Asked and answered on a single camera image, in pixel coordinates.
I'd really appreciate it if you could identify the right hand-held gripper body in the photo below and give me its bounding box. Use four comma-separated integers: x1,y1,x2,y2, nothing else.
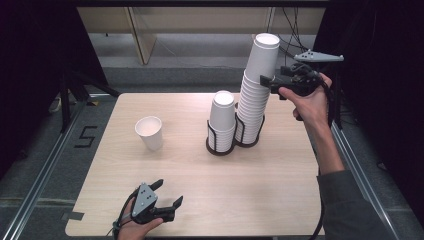
269,49,345,101

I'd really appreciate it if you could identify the black wire cup holder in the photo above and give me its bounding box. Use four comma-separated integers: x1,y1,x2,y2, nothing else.
205,119,238,157
234,112,267,148

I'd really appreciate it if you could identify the person's left hand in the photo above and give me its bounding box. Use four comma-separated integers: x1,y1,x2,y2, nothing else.
116,217,164,240

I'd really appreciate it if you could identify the bundle of black cables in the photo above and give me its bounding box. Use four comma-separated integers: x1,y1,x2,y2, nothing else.
266,6,314,69

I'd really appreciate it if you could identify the black curtain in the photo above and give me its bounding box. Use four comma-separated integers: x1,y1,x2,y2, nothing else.
0,0,109,181
306,0,424,231

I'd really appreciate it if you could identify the beige wooden cabinet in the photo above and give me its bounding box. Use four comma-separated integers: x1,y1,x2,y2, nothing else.
76,6,326,66

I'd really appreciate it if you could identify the person's right hand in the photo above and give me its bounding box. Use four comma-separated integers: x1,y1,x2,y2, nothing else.
279,73,333,129

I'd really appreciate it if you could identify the short stack of paper cups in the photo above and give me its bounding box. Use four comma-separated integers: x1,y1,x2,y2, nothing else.
207,89,238,153

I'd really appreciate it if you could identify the tall stack of paper cups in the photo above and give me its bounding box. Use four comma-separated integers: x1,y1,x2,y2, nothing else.
234,70,276,145

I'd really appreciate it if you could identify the right hand-held gripper cable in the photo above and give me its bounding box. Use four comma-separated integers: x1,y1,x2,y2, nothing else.
309,78,336,240

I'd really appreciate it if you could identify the left hand-held gripper cable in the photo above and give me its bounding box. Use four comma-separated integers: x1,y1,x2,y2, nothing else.
111,188,139,239

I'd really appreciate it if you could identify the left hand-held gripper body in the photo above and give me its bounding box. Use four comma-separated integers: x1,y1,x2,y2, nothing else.
130,182,176,225

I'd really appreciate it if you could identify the aluminium floor rail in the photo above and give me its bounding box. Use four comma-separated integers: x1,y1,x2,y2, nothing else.
0,99,91,240
329,123,401,240

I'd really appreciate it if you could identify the hand-held gripper cable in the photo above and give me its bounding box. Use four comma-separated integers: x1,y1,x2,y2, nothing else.
111,188,139,239
309,78,336,240

